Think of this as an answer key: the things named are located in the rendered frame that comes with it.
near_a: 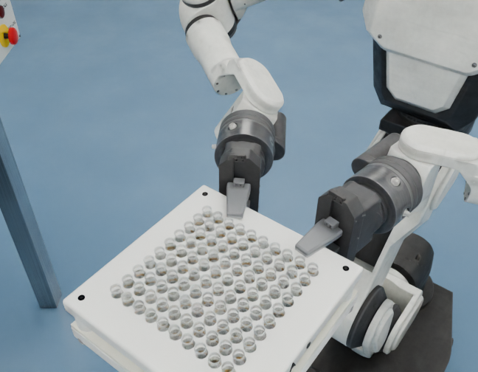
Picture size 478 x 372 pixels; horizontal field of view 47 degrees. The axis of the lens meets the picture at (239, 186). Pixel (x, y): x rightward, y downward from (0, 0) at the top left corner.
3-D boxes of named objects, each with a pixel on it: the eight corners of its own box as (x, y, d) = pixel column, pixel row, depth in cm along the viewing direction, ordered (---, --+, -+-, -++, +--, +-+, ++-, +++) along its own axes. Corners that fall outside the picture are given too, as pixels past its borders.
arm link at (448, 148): (385, 192, 80) (480, 215, 77) (399, 143, 74) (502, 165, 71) (390, 166, 85) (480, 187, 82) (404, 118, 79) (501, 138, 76)
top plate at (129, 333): (237, 444, 50) (237, 435, 49) (64, 311, 61) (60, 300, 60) (362, 277, 65) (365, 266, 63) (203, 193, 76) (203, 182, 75)
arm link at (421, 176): (400, 240, 77) (441, 203, 83) (420, 182, 70) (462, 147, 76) (337, 200, 83) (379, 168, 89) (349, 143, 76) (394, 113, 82)
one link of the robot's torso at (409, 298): (356, 280, 165) (363, 251, 156) (418, 314, 156) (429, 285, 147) (321, 327, 152) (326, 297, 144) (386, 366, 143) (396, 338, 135)
